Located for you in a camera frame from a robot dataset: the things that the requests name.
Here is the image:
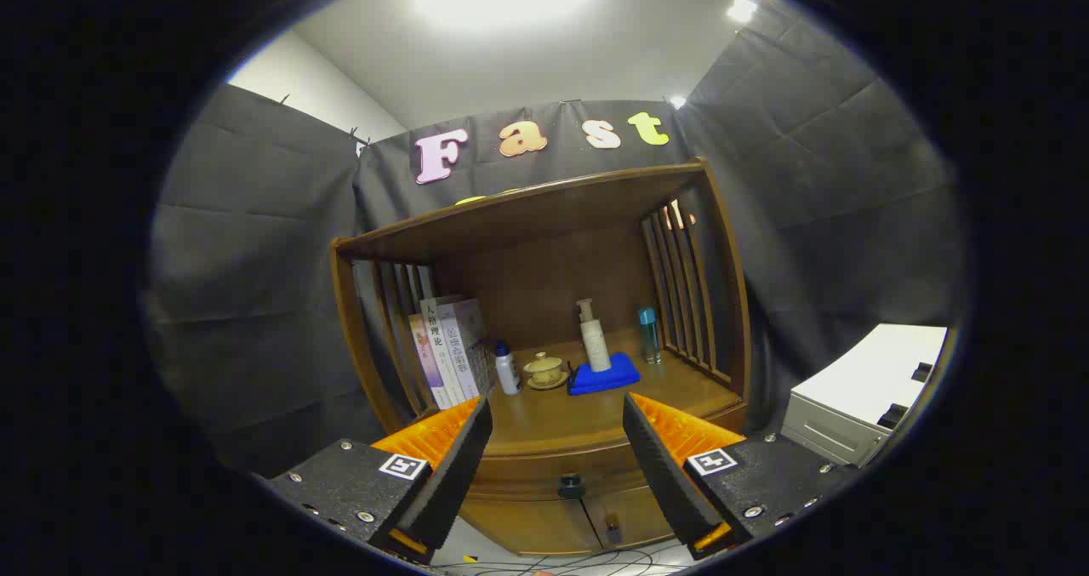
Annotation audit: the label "blue folded cloth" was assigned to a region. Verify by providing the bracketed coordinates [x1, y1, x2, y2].
[567, 352, 641, 396]

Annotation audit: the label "yellow lidded teacup with saucer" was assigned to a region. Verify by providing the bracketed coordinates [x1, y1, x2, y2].
[522, 351, 569, 391]

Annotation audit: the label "white pump bottle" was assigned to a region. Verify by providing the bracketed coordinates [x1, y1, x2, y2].
[576, 298, 613, 373]

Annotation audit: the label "white filing cabinet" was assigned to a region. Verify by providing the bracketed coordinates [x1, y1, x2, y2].
[778, 323, 948, 468]

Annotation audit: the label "brown wooden drawer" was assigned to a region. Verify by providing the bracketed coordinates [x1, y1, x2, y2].
[466, 440, 652, 502]

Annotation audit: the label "white bottle blue cap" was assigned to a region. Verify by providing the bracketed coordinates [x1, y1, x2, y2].
[493, 340, 522, 396]

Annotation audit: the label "clear bottle teal cap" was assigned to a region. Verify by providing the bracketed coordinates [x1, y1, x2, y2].
[638, 306, 663, 365]

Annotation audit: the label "brown wooden cabinet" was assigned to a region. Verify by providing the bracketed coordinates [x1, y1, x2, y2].
[330, 157, 754, 557]

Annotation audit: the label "thin white book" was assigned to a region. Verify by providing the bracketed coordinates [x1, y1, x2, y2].
[419, 295, 467, 405]

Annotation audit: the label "white patterned boxed book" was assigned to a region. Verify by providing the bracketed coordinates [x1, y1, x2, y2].
[438, 298, 497, 400]

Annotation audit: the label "black floor cables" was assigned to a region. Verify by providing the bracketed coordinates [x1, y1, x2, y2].
[430, 546, 681, 576]

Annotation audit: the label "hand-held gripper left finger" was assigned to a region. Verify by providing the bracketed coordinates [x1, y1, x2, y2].
[251, 393, 494, 567]

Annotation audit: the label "purple pink book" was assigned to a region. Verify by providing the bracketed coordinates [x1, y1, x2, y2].
[408, 312, 452, 411]

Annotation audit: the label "wooden cabinet door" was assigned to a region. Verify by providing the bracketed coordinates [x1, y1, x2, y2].
[583, 484, 677, 551]
[459, 498, 601, 556]

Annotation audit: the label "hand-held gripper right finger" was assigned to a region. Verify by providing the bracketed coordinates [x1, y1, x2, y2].
[623, 391, 860, 560]

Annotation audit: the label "wooden countertop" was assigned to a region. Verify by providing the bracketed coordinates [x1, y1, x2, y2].
[481, 325, 748, 459]

